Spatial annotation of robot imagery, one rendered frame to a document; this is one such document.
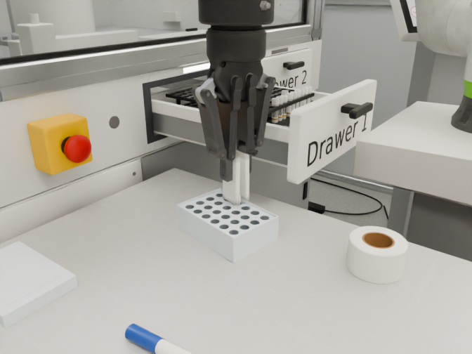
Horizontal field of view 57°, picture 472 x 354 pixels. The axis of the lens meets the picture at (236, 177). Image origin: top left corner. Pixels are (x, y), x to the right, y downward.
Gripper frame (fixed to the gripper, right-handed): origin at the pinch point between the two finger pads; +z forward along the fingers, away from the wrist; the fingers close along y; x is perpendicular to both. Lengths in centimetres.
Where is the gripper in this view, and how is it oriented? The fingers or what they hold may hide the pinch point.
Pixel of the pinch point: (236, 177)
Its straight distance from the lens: 61.5
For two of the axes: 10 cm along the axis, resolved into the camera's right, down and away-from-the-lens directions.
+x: 6.7, 3.0, -6.7
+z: 0.0, 9.1, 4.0
